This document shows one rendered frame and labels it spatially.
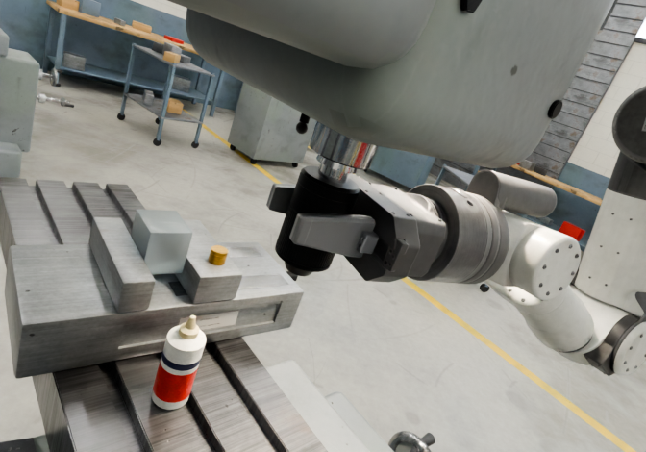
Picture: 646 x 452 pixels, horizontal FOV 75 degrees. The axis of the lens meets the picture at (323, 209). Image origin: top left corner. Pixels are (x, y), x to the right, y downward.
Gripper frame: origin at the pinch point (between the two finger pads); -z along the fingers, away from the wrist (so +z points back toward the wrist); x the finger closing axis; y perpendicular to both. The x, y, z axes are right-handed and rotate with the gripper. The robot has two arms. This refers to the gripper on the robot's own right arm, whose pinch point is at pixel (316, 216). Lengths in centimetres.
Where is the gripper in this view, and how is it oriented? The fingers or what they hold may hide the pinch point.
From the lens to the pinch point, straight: 32.3
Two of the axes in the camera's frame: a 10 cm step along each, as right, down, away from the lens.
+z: 8.5, 1.3, 5.1
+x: 4.1, 4.3, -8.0
